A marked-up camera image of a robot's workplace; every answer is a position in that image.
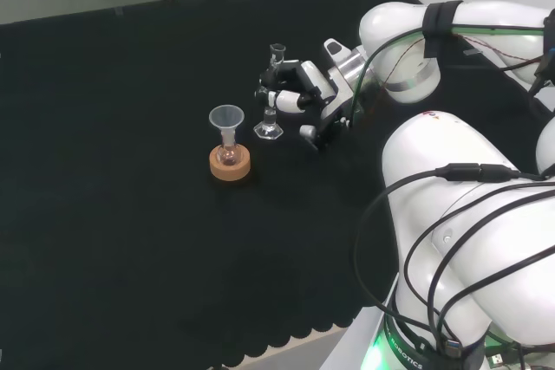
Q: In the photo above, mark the clear plastic funnel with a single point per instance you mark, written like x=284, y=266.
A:
x=226, y=117

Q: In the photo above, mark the clear glass graduated cylinder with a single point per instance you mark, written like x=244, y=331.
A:
x=269, y=129

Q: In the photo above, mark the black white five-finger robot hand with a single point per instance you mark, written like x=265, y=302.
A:
x=318, y=84

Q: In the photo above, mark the small round-bottom glass flask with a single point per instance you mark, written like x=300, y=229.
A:
x=228, y=154

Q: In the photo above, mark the black bench cloth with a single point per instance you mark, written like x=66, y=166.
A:
x=130, y=214

